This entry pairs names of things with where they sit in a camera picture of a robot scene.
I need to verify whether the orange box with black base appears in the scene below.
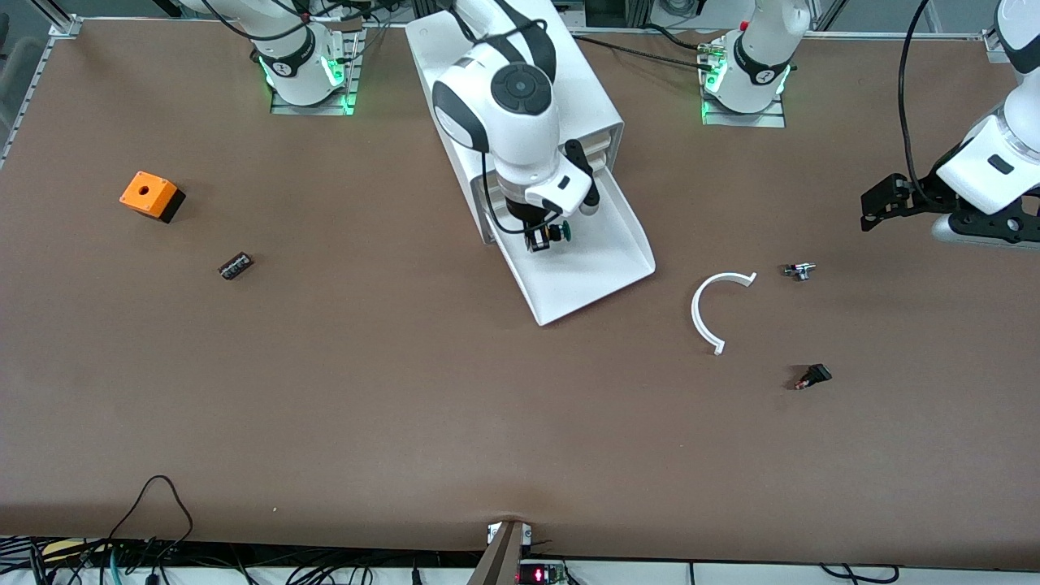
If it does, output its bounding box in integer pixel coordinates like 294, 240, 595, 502
119, 171, 187, 224

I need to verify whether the looped thin black cable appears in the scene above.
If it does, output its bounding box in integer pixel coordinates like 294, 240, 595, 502
106, 475, 196, 570

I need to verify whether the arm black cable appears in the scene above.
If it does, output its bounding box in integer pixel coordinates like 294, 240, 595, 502
897, 0, 935, 204
479, 150, 529, 238

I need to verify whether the brown camera post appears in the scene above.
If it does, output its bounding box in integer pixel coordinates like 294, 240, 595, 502
467, 520, 525, 585

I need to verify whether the aluminium table edge rail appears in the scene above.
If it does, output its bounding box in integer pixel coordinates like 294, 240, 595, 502
49, 12, 1012, 62

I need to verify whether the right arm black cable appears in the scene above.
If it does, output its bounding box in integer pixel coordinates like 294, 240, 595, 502
479, 150, 529, 238

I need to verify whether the long black table cable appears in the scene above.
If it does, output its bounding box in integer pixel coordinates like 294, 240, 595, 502
569, 34, 716, 70

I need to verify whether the short black table cable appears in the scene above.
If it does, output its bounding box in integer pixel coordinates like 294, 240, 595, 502
646, 23, 709, 51

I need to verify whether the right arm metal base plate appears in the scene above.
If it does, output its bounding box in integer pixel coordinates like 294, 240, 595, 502
270, 28, 358, 116

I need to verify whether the black cable below table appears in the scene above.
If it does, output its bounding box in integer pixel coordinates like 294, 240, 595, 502
821, 563, 899, 584

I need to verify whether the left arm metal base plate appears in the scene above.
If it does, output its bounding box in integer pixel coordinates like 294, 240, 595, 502
700, 49, 787, 128

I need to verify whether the white drawer cabinet shell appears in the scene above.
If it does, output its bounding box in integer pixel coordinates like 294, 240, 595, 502
405, 0, 626, 245

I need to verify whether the aluminium table side rail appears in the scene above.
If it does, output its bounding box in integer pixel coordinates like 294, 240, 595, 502
0, 24, 66, 167

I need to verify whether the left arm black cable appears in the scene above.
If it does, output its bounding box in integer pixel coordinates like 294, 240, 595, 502
897, 0, 935, 204

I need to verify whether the white curved plastic piece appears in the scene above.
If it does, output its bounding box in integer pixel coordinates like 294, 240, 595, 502
691, 271, 758, 356

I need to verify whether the tangled black cable bundle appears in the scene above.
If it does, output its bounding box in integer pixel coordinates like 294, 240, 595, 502
0, 536, 456, 585

